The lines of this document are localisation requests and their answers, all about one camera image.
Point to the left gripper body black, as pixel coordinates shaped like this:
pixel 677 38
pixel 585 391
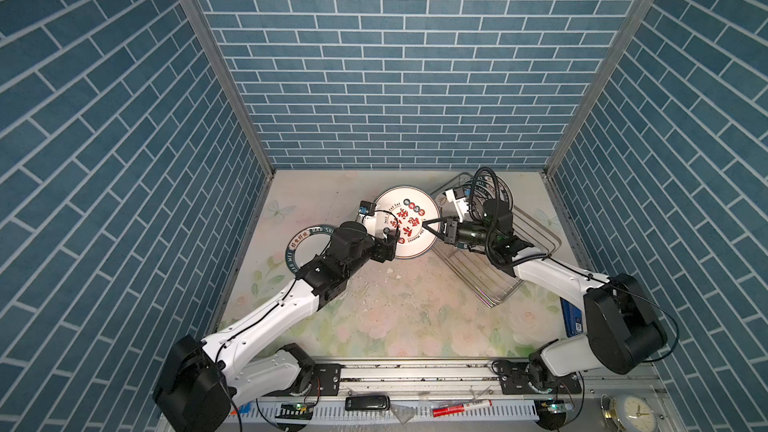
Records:
pixel 377 251

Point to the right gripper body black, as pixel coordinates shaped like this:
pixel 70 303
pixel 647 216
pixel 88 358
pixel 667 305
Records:
pixel 471 233

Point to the metal wire dish rack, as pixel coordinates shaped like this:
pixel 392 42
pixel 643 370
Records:
pixel 514 238

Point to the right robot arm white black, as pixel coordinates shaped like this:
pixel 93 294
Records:
pixel 621 324

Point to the blue box by right arm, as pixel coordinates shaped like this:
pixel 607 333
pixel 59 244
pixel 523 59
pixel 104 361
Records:
pixel 573 319

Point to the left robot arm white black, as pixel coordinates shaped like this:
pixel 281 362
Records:
pixel 203 380

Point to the black remote device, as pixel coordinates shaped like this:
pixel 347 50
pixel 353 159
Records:
pixel 367 403

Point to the red marker pen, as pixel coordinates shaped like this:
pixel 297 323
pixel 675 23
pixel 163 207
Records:
pixel 461 408

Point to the green led circuit board left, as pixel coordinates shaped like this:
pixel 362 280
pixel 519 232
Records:
pixel 295 411

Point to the green led circuit board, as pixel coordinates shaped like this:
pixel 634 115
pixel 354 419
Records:
pixel 552 414
pixel 295 411

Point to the green led circuit board right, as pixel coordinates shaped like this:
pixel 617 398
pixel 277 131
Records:
pixel 552 414

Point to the round analog clock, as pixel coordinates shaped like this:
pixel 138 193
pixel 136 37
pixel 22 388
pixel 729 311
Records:
pixel 628 413

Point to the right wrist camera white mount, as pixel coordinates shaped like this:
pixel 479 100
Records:
pixel 458 199

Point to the aluminium mounting rail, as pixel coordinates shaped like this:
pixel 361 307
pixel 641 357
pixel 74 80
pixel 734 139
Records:
pixel 420 372

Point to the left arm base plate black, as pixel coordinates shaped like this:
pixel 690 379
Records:
pixel 323 380

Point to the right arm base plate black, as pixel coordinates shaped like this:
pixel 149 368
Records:
pixel 519 377

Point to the white slotted cable duct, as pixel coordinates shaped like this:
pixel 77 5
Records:
pixel 400 413

